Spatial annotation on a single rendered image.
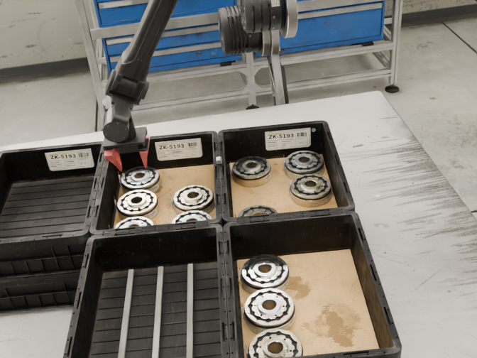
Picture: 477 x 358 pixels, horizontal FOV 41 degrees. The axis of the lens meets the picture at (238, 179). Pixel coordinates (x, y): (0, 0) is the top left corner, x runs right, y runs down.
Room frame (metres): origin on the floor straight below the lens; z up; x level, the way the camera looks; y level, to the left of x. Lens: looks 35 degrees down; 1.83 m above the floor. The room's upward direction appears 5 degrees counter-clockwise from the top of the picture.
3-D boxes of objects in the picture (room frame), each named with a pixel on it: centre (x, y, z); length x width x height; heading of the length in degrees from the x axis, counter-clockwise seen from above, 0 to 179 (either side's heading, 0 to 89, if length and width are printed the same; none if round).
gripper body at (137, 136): (1.34, 0.26, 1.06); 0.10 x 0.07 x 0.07; 88
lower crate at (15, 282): (1.32, 0.49, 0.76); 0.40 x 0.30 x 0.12; 0
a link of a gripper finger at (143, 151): (1.35, 0.24, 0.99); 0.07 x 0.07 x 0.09; 88
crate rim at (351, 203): (1.32, -0.11, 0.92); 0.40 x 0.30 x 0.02; 0
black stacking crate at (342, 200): (1.32, -0.11, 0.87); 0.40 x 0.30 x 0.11; 0
